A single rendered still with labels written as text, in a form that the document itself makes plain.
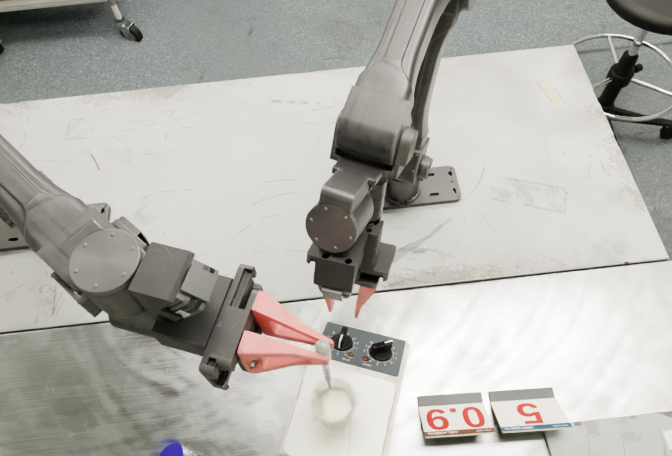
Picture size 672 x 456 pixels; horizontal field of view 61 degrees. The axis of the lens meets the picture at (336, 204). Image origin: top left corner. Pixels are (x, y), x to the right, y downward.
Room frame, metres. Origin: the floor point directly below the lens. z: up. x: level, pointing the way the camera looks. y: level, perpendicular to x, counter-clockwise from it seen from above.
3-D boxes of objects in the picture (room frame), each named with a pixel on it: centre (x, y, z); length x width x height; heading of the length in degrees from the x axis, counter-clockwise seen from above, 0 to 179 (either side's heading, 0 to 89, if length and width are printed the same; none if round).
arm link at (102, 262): (0.24, 0.21, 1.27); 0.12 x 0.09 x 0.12; 46
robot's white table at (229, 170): (0.58, 0.09, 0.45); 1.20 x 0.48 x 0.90; 92
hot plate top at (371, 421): (0.14, 0.02, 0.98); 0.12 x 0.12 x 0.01; 71
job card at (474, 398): (0.15, -0.14, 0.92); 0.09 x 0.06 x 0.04; 89
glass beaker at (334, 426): (0.15, 0.02, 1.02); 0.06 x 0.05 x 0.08; 87
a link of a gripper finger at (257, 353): (0.17, 0.06, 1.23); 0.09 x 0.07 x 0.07; 70
